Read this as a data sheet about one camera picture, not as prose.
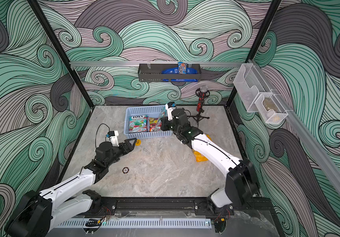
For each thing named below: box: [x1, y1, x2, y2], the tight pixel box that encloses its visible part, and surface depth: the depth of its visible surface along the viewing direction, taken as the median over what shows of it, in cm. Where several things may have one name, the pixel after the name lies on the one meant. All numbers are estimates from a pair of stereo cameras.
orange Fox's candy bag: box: [149, 111, 167, 132], surface depth 106 cm
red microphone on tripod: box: [186, 84, 211, 128], surface depth 99 cm
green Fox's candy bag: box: [128, 114, 148, 133], surface depth 106 cm
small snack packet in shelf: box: [177, 61, 188, 75], surface depth 92 cm
